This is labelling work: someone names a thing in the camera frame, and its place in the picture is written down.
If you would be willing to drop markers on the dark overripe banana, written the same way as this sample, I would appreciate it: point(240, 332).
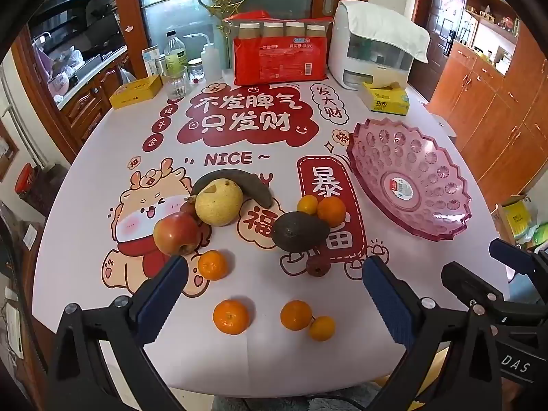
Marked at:
point(257, 192)

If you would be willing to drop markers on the clear drinking glass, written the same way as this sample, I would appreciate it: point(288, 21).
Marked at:
point(175, 85)

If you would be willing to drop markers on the pink plastic bag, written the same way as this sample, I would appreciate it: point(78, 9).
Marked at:
point(55, 81)

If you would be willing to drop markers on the red apple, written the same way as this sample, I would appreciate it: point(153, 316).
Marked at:
point(175, 233)

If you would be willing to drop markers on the red container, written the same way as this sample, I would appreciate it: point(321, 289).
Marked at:
point(25, 180)

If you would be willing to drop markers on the white carton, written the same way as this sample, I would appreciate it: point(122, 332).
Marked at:
point(152, 60)

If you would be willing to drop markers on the wooden wall cabinets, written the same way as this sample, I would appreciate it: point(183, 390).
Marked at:
point(492, 115)

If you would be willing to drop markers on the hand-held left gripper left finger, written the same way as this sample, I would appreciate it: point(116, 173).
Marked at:
point(165, 295)

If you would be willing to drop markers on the green plastic bag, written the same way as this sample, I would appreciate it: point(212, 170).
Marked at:
point(535, 233)

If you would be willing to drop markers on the orange tangerine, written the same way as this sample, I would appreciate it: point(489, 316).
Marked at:
point(213, 265)
point(307, 204)
point(230, 317)
point(296, 314)
point(322, 328)
point(332, 212)

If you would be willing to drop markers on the yellow pear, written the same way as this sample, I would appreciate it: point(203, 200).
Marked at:
point(218, 203)

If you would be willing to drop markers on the wooden open shelf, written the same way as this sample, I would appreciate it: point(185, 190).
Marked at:
point(492, 25)

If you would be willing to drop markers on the dark green avocado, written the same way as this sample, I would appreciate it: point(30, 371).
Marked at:
point(299, 231)

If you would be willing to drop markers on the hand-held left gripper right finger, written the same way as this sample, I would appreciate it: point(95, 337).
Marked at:
point(387, 304)

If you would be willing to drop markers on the white squeeze wash bottle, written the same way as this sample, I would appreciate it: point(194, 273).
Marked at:
point(208, 64)

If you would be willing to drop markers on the white cloth cover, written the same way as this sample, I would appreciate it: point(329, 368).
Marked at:
point(385, 21)

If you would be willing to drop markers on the red paper cup pack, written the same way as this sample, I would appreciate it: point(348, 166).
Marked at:
point(274, 60)

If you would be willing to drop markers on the dark brown entry door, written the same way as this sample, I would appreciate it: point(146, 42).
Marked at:
point(436, 30)

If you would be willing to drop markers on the yellow tissue box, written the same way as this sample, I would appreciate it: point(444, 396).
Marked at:
point(385, 102)

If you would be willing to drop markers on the yellow cardboard box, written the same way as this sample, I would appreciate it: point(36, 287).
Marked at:
point(132, 94)

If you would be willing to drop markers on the clear bottle green label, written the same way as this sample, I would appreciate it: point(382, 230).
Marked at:
point(175, 55)

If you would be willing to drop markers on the white countertop dispenser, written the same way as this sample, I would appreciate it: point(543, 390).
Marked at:
point(368, 53)

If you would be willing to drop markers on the pink plastic fruit bowl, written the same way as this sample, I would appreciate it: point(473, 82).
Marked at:
point(428, 218)

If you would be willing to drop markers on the yellow bag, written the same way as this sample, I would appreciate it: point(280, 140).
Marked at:
point(516, 218)

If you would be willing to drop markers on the wooden kitchen base cabinet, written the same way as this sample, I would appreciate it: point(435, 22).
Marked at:
point(90, 98)

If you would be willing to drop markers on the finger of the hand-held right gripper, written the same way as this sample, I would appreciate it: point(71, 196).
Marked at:
point(513, 257)
point(471, 284)

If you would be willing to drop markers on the small glass jar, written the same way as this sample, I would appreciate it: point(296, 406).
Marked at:
point(195, 70)

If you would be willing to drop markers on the brown cardboard box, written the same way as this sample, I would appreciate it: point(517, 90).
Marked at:
point(498, 218)

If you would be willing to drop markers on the black range hood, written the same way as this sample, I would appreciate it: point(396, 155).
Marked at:
point(85, 25)

